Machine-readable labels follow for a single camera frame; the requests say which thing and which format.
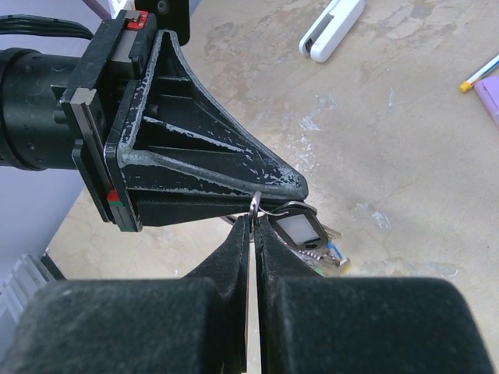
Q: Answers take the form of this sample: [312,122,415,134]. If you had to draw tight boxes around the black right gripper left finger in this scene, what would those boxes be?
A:
[1,216,250,373]

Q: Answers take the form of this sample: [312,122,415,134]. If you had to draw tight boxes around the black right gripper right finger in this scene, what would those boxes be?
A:
[255,220,494,373]

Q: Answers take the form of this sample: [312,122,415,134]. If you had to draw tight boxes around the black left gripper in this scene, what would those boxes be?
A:
[58,1,309,232]

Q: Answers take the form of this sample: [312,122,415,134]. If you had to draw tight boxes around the large metal keyring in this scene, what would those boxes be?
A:
[249,191,261,238]

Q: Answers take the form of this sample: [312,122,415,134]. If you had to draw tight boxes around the black white key tag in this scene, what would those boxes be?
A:
[267,201,342,251]

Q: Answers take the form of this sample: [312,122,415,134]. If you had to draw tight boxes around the small blue key tag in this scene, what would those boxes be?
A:
[326,241,343,259]

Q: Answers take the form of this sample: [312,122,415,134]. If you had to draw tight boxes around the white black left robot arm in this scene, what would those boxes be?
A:
[1,1,310,232]

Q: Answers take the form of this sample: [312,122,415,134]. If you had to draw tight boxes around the white stapler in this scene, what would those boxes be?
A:
[299,0,366,63]

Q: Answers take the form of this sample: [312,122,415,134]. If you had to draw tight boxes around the yellow capped marker pen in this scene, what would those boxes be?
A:
[458,55,499,93]

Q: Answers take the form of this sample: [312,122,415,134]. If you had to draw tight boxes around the pink translucent lead case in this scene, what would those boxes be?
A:
[474,76,499,127]

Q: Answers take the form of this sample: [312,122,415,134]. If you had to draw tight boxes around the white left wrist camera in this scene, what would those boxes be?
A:
[108,0,136,19]

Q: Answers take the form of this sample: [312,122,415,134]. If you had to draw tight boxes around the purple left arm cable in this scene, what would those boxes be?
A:
[83,0,112,19]

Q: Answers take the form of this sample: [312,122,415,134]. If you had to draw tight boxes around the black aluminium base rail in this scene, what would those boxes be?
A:
[1,251,65,333]

